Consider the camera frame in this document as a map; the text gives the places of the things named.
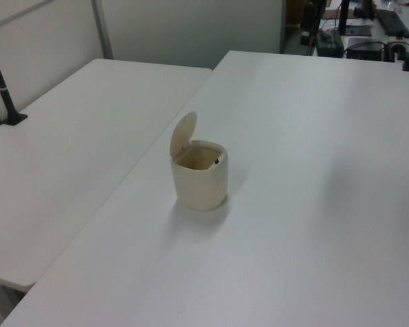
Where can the beige mini trash bin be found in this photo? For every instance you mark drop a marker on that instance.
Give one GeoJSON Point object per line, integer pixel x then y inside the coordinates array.
{"type": "Point", "coordinates": [201, 190]}

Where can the white side table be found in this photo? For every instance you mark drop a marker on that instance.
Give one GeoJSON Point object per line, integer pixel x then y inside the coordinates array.
{"type": "Point", "coordinates": [71, 143]}

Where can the black rectangular power box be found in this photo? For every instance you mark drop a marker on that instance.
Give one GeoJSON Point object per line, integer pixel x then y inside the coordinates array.
{"type": "Point", "coordinates": [329, 44]}

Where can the black upright speaker box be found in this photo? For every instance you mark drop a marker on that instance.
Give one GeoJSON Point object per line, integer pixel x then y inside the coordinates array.
{"type": "Point", "coordinates": [307, 24]}

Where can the black flat electronics device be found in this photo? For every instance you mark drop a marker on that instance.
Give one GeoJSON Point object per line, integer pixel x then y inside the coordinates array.
{"type": "Point", "coordinates": [364, 49]}

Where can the black thin stand pole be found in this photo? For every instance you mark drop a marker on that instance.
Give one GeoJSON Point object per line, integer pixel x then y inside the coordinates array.
{"type": "Point", "coordinates": [343, 17]}

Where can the black keyboard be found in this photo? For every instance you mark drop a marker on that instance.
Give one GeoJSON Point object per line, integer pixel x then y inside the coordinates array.
{"type": "Point", "coordinates": [393, 22]}

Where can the grey partition frame post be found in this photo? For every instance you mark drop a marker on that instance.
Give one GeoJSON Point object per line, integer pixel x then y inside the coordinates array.
{"type": "Point", "coordinates": [103, 30]}

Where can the black camera pole with clamp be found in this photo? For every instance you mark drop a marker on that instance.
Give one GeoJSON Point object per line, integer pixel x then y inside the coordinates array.
{"type": "Point", "coordinates": [4, 95]}

